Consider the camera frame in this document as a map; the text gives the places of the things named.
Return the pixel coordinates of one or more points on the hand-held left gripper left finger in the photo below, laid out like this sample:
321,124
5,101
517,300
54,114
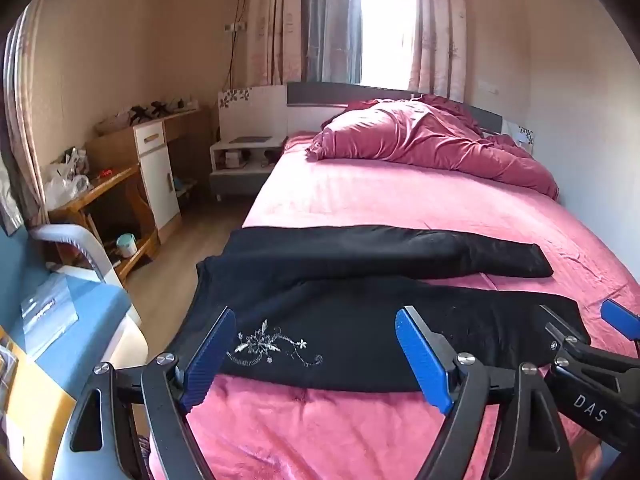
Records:
210,360

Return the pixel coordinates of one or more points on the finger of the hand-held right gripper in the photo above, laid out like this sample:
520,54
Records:
565,335
622,317

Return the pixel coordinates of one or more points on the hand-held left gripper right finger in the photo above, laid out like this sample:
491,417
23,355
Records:
420,355

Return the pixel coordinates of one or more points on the black pants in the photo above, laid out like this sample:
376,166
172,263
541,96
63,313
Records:
350,310

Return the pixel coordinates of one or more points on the purple patterned garment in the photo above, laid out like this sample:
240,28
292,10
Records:
143,460

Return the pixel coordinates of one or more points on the pink bed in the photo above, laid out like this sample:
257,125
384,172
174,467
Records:
400,200

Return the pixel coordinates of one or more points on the clear plastic bag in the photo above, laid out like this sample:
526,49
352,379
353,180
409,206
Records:
47,315

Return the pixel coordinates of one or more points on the yellow board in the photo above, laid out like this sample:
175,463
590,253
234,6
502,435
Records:
35,400

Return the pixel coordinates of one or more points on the white cabinet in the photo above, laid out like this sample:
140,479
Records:
160,185

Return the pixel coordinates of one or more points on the white nightstand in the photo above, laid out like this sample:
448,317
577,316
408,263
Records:
240,177

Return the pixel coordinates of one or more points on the low wooden table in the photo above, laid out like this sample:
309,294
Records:
112,182

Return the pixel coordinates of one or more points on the white leaf print panel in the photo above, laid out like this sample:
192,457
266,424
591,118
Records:
522,135
250,110

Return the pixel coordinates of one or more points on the pink duvet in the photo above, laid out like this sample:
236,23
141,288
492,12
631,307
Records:
425,140

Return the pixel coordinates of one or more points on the dark flat tablet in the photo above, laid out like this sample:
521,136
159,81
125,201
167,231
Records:
248,140

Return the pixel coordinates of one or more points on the white plastic bags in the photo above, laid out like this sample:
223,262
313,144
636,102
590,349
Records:
65,185

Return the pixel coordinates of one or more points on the wooden desk unit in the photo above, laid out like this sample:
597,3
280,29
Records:
112,147

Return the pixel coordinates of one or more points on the black small object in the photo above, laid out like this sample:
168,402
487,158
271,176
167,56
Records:
137,111
159,108

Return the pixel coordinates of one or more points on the grey bed headboard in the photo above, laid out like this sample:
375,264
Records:
320,95

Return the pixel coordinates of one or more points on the striped pale curtain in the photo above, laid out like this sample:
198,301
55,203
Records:
25,125

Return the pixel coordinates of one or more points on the patterned pink curtain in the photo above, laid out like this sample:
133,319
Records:
277,20
437,25

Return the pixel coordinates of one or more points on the bright window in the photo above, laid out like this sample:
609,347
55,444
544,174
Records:
385,20

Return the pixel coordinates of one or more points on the dark grey curtain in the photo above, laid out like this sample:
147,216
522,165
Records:
330,20

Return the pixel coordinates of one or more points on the white wall socket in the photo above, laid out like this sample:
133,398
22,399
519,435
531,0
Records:
236,27

